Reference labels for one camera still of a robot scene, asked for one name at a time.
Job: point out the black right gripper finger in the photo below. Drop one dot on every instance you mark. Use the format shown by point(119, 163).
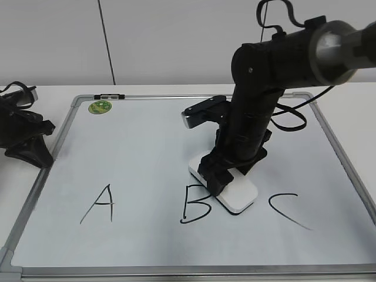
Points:
point(245, 167)
point(216, 174)

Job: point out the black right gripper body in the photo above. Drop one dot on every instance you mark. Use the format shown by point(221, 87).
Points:
point(240, 149)

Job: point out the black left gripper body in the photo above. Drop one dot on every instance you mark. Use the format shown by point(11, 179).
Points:
point(22, 135)

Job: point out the white whiteboard eraser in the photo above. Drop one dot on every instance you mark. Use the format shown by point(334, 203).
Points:
point(237, 196)

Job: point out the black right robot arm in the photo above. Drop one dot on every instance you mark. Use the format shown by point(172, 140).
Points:
point(322, 53)

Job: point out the round green magnet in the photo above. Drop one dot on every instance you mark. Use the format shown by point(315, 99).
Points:
point(99, 107)

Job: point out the black silver hanging clip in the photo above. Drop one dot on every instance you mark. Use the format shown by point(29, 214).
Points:
point(109, 97)

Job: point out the white framed whiteboard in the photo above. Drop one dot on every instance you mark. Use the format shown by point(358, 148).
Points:
point(119, 203)

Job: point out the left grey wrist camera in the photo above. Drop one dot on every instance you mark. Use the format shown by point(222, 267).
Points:
point(25, 97)

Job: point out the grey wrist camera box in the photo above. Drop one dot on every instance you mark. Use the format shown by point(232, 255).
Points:
point(214, 109)

